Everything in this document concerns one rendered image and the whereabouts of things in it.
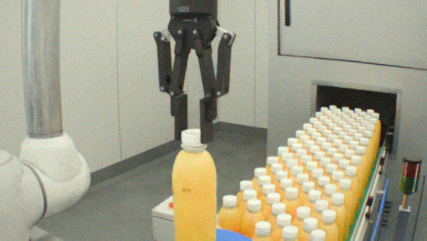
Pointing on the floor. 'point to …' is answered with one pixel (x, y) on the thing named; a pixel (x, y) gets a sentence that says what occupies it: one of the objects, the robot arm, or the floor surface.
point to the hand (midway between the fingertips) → (193, 119)
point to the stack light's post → (401, 224)
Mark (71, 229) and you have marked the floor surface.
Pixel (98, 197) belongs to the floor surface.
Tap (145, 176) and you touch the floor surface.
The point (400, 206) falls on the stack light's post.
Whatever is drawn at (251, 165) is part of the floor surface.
